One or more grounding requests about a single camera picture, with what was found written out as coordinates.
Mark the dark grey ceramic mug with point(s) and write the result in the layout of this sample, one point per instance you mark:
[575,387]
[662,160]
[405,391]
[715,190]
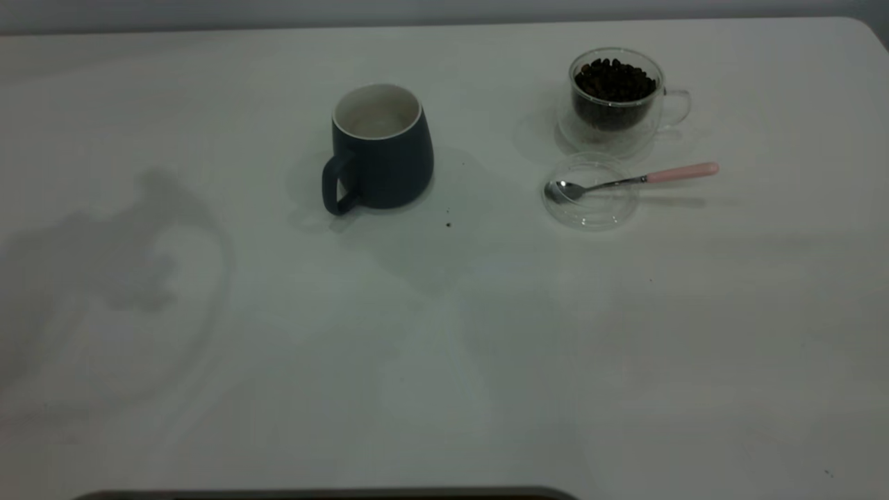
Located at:
[389,167]

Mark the clear glass saucer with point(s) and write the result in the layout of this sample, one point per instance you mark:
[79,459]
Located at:
[590,212]

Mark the roasted coffee beans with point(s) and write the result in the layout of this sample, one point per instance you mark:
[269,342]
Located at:
[615,83]

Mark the clear double-wall glass cup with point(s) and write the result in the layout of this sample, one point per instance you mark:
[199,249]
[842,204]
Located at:
[628,142]

